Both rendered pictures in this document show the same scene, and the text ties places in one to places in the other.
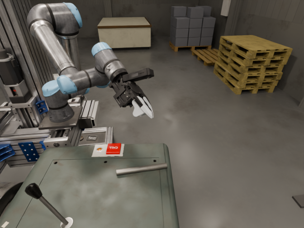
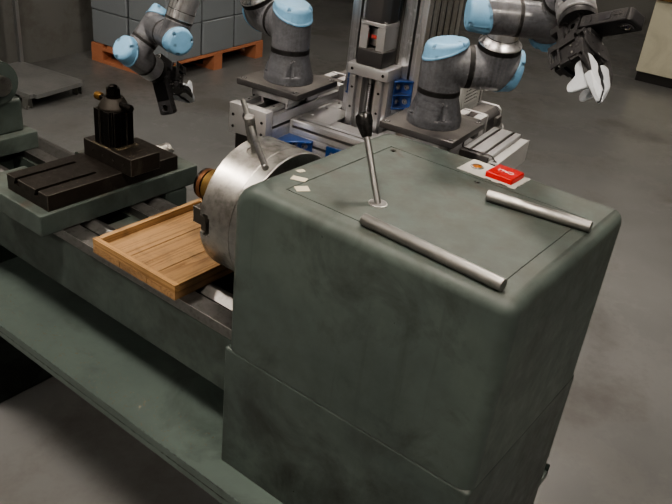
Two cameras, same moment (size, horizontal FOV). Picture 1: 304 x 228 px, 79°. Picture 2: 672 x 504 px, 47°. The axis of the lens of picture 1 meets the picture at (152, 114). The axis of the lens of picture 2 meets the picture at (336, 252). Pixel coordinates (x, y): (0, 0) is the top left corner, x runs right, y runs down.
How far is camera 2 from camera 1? 0.90 m
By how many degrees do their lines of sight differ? 31
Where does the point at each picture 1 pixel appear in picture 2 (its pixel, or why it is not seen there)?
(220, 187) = not seen: outside the picture
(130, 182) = (501, 216)
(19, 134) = (337, 129)
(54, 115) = (421, 109)
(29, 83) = (404, 34)
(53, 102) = (432, 77)
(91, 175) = (441, 184)
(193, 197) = not seen: outside the picture
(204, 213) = not seen: outside the picture
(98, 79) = (540, 23)
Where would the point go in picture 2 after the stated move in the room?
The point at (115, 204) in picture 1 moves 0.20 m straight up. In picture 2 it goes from (460, 221) to (481, 115)
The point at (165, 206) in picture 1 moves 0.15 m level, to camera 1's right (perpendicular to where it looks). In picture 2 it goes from (542, 259) to (628, 295)
